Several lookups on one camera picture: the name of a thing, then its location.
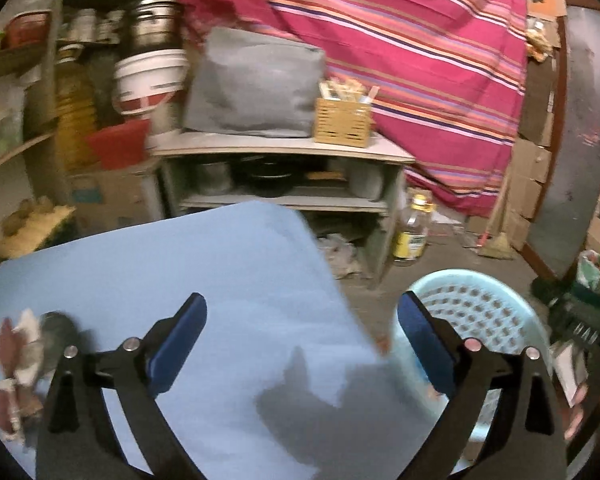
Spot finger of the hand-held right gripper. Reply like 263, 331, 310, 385
530, 277, 570, 307

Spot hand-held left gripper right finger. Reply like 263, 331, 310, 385
397, 290, 568, 480

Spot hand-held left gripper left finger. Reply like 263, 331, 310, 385
35, 292, 208, 480

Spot light blue plastic basket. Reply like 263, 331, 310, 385
390, 269, 553, 476

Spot person's right hand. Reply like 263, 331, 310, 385
562, 382, 600, 442

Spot green white bag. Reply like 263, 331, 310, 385
575, 250, 600, 301

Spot straw broom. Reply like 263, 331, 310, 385
477, 170, 513, 261

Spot blue tablecloth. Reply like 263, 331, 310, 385
0, 200, 396, 480

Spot yellow label oil bottle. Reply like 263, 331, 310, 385
392, 194, 433, 267

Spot small metal pot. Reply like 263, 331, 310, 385
190, 160, 233, 196

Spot pale plastic container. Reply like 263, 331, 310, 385
350, 162, 386, 201

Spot orange red wrapper strip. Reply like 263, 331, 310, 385
0, 377, 38, 443

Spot yellow egg tray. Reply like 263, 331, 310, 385
0, 205, 78, 258

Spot black pan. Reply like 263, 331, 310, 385
235, 157, 296, 196

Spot red plastic basket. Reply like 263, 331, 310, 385
85, 120, 151, 168

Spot low wooden cabinet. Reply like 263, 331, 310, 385
150, 130, 416, 291

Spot bamboo utensil holder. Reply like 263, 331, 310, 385
313, 97, 373, 148

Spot yellow oil jug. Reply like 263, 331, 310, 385
55, 45, 98, 171

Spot bundle of chopsticks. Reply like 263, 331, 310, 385
319, 77, 381, 106

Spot white plastic bucket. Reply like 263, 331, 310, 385
112, 49, 188, 116

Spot grey fabric bag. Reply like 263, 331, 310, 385
182, 26, 327, 138

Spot red striped cloth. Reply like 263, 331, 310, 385
175, 0, 528, 216

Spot metal cooking pot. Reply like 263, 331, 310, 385
125, 0, 181, 51

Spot wooden shelf unit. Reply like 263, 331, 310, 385
0, 0, 68, 181

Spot small red basket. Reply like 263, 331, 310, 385
5, 12, 51, 48

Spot cardboard wall panels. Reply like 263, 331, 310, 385
500, 60, 556, 251

